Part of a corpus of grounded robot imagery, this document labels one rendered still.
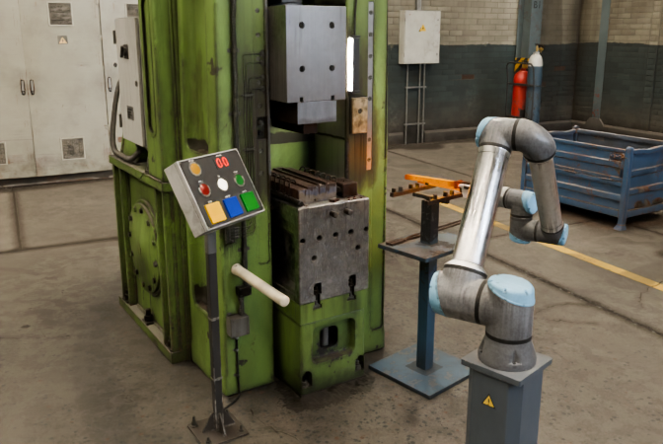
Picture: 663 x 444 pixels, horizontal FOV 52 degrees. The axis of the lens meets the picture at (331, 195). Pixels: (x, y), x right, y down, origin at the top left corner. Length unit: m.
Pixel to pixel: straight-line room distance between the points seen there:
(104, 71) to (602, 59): 7.71
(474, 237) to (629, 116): 9.32
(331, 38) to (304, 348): 1.39
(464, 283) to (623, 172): 4.06
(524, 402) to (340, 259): 1.15
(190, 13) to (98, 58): 4.87
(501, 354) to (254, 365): 1.40
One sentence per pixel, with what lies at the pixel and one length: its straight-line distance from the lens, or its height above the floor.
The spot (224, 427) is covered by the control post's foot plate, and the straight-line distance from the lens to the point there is 3.03.
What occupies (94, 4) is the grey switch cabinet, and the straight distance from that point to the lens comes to 8.05.
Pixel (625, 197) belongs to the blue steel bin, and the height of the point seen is 0.29.
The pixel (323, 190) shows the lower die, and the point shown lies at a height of 0.96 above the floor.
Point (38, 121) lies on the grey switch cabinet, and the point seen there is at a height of 0.70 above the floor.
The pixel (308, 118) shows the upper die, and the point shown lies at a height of 1.29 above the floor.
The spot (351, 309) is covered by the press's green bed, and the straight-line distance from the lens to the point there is 3.24.
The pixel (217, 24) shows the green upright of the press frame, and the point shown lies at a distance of 2.88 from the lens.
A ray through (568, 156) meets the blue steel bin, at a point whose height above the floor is 0.55.
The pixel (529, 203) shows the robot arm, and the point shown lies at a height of 0.98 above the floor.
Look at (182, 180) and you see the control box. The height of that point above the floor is 1.13.
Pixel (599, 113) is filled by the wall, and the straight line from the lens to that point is 11.96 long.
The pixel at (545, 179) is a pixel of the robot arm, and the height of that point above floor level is 1.13.
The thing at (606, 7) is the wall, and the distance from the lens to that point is 11.94.
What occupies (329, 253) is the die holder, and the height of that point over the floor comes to 0.69.
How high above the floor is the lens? 1.66
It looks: 14 degrees down
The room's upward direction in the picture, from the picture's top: straight up
